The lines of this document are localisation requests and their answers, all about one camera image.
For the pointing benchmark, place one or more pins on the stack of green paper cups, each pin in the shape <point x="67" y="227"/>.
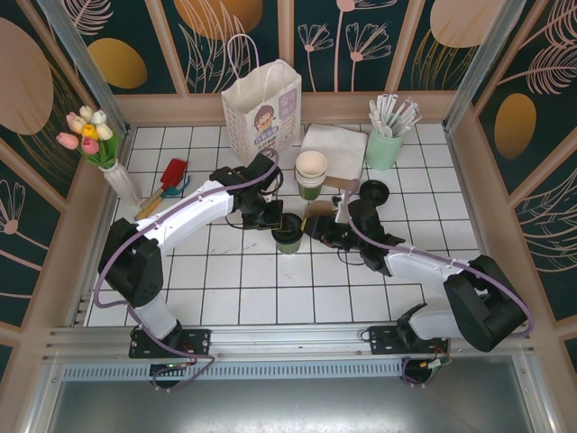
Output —
<point x="311" y="173"/>

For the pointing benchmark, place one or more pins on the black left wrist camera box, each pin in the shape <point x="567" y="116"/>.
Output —
<point x="263" y="173"/>

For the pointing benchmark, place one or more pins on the white printed paper bag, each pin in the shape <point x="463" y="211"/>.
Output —
<point x="261" y="104"/>

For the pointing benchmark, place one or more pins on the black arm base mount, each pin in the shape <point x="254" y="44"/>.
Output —
<point x="383" y="338"/>
<point x="198" y="343"/>

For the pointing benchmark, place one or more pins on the aluminium mounting rail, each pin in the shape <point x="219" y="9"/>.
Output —
<point x="288" y="345"/>

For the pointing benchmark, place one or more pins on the aluminium frame post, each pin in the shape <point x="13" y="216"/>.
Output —
<point x="79" y="49"/>
<point x="487" y="49"/>

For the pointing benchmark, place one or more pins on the artificial tulip bouquet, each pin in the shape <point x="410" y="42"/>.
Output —
<point x="92" y="135"/>

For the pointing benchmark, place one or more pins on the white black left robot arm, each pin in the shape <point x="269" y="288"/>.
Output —
<point x="189" y="212"/>

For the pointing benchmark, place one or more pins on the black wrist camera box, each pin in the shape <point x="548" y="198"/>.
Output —
<point x="365" y="217"/>
<point x="263" y="173"/>

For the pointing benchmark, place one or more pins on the black plastic cup lid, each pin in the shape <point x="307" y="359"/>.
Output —
<point x="285" y="234"/>
<point x="374" y="193"/>

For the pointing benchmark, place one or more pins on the grey metal panel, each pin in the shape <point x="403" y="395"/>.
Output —
<point x="288" y="406"/>

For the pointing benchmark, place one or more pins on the white ribbed ceramic vase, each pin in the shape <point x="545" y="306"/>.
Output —
<point x="121" y="182"/>

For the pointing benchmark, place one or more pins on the white paper napkin stack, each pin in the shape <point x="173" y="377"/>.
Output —
<point x="336" y="149"/>

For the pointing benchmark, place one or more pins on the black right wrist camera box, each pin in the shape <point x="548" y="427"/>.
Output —
<point x="365" y="217"/>

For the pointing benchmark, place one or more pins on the mint green straw holder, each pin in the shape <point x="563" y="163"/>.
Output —
<point x="383" y="151"/>

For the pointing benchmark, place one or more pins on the aluminium side rail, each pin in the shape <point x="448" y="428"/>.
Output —
<point x="85" y="311"/>

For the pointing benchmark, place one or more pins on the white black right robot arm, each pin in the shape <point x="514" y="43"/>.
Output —
<point x="419" y="266"/>

